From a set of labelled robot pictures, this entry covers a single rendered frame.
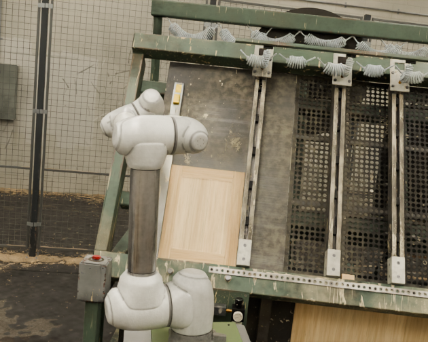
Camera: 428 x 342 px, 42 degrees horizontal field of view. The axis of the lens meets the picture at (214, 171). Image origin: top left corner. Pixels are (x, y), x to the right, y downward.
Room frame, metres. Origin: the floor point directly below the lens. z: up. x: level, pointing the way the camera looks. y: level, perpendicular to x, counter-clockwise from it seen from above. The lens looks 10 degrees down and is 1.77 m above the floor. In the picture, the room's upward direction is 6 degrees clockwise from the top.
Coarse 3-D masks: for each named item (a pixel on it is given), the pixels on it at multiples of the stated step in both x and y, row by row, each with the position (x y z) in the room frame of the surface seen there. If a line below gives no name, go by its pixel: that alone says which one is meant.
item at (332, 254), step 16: (352, 64) 2.91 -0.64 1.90; (336, 80) 2.98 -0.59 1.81; (336, 96) 2.98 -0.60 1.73; (336, 112) 2.94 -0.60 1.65; (336, 128) 2.89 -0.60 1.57; (336, 144) 2.88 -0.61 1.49; (336, 160) 2.80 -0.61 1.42; (336, 176) 2.79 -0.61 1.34; (336, 192) 2.72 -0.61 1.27; (336, 208) 2.69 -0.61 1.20; (336, 224) 2.64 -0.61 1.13; (336, 240) 2.59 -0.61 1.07; (336, 256) 2.55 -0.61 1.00; (336, 272) 2.51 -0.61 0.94
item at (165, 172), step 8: (176, 104) 2.97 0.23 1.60; (176, 112) 2.95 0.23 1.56; (168, 160) 2.81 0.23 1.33; (168, 168) 2.79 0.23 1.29; (160, 176) 2.76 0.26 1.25; (168, 176) 2.76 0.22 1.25; (160, 184) 2.74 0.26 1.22; (168, 184) 2.76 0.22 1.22; (160, 192) 2.72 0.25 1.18; (160, 200) 2.70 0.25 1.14; (160, 208) 2.68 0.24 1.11; (160, 216) 2.66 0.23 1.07; (160, 224) 2.64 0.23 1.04; (160, 232) 2.62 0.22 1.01
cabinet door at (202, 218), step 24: (192, 168) 2.81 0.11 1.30; (168, 192) 2.74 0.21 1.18; (192, 192) 2.75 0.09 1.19; (216, 192) 2.75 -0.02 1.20; (240, 192) 2.75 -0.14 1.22; (168, 216) 2.68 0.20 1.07; (192, 216) 2.68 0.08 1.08; (216, 216) 2.69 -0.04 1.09; (168, 240) 2.62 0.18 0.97; (192, 240) 2.62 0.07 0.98; (216, 240) 2.63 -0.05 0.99
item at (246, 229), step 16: (256, 48) 3.08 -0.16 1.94; (272, 48) 2.92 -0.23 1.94; (256, 64) 3.03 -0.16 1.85; (256, 80) 3.02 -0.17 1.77; (256, 96) 2.97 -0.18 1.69; (256, 112) 2.96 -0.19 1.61; (256, 128) 2.92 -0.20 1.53; (256, 144) 2.84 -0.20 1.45; (256, 160) 2.79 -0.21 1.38; (256, 176) 2.74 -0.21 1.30; (240, 224) 2.62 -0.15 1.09; (240, 240) 2.57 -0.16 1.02; (240, 256) 2.53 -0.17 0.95
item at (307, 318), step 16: (304, 304) 2.70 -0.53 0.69; (304, 320) 2.70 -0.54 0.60; (320, 320) 2.70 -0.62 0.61; (336, 320) 2.70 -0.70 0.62; (352, 320) 2.70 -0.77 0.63; (368, 320) 2.69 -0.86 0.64; (384, 320) 2.69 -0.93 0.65; (400, 320) 2.69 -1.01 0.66; (416, 320) 2.69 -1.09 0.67; (304, 336) 2.70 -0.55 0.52; (320, 336) 2.70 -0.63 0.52; (336, 336) 2.70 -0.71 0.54; (352, 336) 2.70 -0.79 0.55; (368, 336) 2.69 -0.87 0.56; (384, 336) 2.69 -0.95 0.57; (400, 336) 2.69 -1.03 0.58; (416, 336) 2.68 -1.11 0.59
